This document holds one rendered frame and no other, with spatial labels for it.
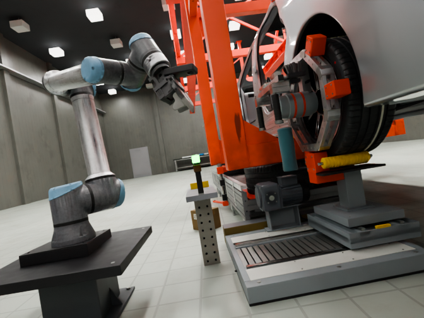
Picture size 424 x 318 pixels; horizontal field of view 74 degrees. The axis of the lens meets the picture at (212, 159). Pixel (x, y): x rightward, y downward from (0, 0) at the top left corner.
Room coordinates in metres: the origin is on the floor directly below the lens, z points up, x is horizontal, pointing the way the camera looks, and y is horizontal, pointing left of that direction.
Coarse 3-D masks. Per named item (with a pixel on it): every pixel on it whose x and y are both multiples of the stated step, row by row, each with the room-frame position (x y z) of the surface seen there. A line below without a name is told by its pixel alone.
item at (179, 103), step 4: (176, 96) 0.95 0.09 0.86; (176, 100) 0.95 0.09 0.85; (180, 100) 0.94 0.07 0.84; (184, 100) 0.93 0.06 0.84; (188, 100) 0.94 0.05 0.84; (176, 104) 0.95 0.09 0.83; (180, 104) 0.94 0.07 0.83; (184, 104) 0.94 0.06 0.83; (188, 104) 0.93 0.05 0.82; (176, 108) 0.95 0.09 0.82; (180, 108) 0.95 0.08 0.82; (188, 108) 0.94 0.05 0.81; (192, 108) 0.94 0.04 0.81
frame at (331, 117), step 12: (300, 60) 1.52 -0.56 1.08; (312, 60) 1.38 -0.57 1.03; (324, 60) 1.37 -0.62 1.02; (324, 72) 1.31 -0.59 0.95; (324, 84) 1.31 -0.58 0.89; (324, 96) 1.32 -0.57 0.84; (324, 108) 1.34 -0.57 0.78; (336, 108) 1.32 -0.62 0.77; (288, 120) 1.84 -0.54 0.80; (324, 120) 1.35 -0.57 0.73; (336, 120) 1.34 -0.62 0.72; (300, 132) 1.78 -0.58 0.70; (324, 132) 1.38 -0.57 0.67; (300, 144) 1.69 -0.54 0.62; (312, 144) 1.53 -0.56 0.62; (324, 144) 1.45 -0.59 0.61
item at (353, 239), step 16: (320, 224) 1.65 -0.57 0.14; (336, 224) 1.55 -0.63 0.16; (368, 224) 1.50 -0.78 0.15; (384, 224) 1.36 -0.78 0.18; (400, 224) 1.36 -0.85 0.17; (416, 224) 1.36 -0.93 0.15; (336, 240) 1.47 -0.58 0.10; (352, 240) 1.33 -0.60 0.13; (368, 240) 1.34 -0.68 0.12; (384, 240) 1.35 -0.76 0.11
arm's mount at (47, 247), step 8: (96, 232) 1.45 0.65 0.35; (104, 232) 1.41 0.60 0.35; (88, 240) 1.25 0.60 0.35; (96, 240) 1.30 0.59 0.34; (104, 240) 1.39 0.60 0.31; (40, 248) 1.29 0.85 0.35; (48, 248) 1.25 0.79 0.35; (56, 248) 1.21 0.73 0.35; (64, 248) 1.20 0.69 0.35; (72, 248) 1.20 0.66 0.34; (80, 248) 1.20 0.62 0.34; (88, 248) 1.21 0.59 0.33; (96, 248) 1.29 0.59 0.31; (24, 256) 1.20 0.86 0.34; (32, 256) 1.20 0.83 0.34; (40, 256) 1.20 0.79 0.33; (48, 256) 1.20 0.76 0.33; (56, 256) 1.20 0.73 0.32; (64, 256) 1.20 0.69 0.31; (72, 256) 1.20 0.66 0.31; (80, 256) 1.20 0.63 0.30; (24, 264) 1.20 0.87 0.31; (32, 264) 1.20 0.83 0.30
